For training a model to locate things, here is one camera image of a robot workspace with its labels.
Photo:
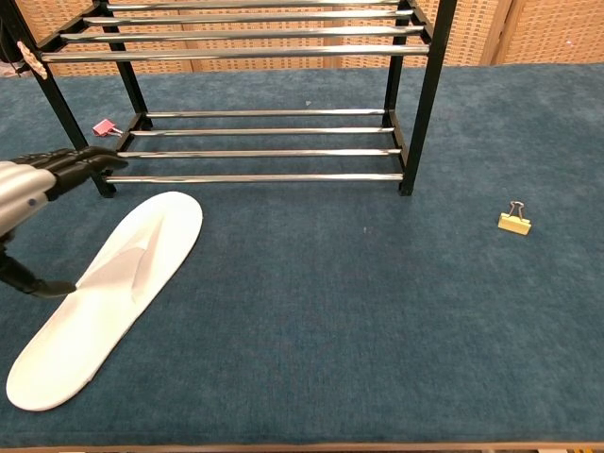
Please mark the black and chrome shoe rack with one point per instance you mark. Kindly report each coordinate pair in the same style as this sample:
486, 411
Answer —
422, 118

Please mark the white slipper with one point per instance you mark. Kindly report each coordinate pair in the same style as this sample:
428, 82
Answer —
94, 325

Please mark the woven rattan folding screen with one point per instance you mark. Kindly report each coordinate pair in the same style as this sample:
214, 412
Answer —
542, 28

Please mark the blue carpet table cover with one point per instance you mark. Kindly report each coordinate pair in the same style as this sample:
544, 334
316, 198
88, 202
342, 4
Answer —
330, 307

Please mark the yellow binder clip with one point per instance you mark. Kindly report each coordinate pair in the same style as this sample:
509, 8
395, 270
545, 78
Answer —
514, 225

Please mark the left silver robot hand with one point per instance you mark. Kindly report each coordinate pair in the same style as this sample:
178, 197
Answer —
28, 184

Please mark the pink binder clip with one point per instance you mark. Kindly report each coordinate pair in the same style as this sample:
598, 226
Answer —
103, 128

